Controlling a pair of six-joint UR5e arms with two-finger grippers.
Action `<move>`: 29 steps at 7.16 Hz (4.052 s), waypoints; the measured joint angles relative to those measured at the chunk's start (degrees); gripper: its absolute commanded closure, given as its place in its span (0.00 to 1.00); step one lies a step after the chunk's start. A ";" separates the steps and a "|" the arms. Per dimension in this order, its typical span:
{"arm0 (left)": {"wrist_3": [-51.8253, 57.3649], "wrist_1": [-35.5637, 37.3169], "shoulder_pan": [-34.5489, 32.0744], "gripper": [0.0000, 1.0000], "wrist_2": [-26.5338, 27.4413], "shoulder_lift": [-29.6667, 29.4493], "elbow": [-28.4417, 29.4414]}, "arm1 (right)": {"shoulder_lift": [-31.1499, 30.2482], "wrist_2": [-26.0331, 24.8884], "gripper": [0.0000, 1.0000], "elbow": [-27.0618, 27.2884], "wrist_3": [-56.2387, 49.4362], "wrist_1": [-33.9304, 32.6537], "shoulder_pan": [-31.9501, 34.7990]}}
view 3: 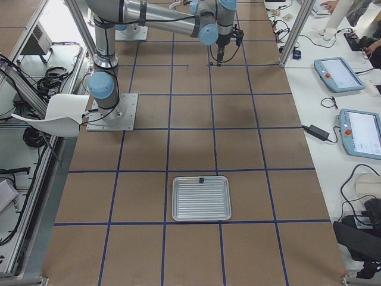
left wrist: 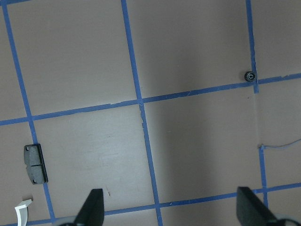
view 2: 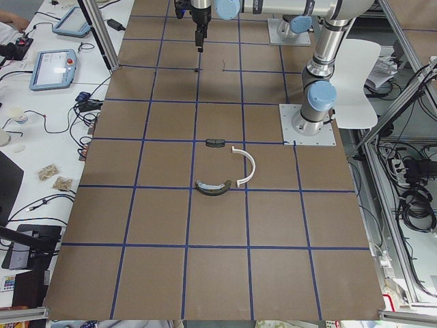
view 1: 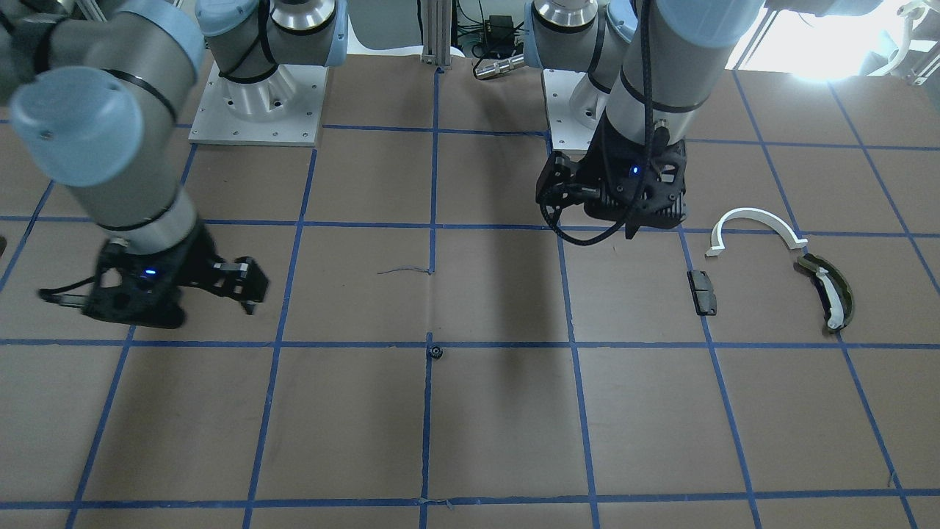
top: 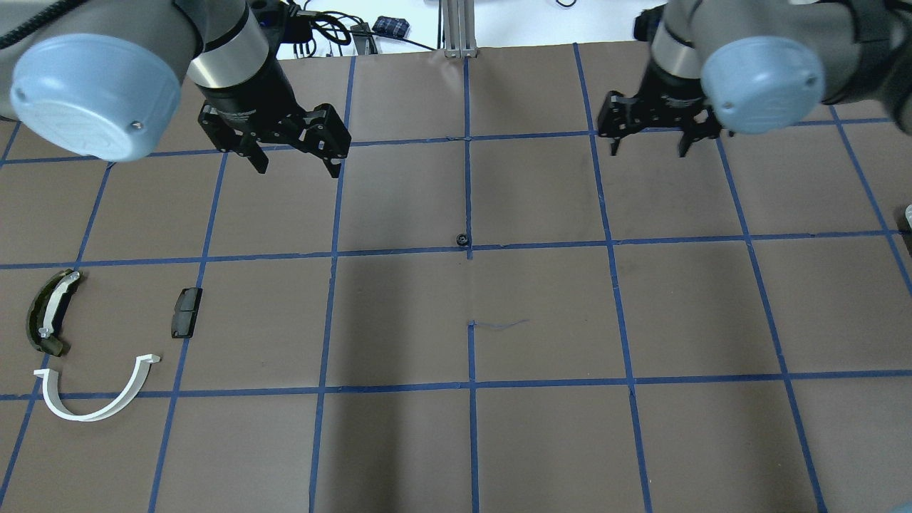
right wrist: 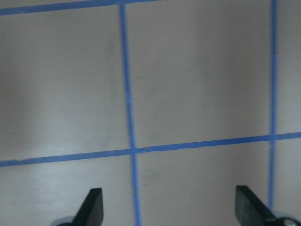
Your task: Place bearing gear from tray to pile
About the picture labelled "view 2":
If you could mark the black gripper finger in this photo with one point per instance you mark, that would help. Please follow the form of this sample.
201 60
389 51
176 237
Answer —
201 33

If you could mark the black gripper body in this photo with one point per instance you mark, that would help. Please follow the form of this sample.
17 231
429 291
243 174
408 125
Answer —
201 16

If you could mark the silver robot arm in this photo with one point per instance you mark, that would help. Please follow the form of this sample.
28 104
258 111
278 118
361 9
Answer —
292 26
319 94

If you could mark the black power adapter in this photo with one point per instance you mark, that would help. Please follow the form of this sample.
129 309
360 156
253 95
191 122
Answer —
114 24

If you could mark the dark grey brake pad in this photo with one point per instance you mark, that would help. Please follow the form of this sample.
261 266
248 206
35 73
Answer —
215 143

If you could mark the white curved plastic arc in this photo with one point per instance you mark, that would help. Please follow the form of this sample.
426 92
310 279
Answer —
251 160

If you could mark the far blue teach pendant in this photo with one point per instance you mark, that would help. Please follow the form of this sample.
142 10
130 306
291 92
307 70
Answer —
72 24

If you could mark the blue teach pendant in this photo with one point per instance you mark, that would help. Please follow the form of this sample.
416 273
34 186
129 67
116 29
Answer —
72 24
53 70

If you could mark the near blue teach pendant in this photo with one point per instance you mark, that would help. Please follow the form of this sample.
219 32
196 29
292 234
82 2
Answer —
53 70

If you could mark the white chair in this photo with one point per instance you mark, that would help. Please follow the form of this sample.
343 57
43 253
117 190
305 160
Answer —
354 62

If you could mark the olive brake shoe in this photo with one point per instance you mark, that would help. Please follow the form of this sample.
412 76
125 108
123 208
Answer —
212 189

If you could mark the brown paper table mat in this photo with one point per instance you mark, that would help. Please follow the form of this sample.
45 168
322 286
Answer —
192 207

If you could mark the paper cup with stripes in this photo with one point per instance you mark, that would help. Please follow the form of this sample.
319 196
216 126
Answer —
17 114

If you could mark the small bag of parts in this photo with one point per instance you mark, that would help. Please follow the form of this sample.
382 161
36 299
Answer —
63 184
47 172

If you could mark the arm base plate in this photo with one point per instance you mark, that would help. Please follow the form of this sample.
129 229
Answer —
296 131
275 39

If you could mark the aluminium frame post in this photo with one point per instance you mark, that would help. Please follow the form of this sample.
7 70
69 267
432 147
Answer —
95 21

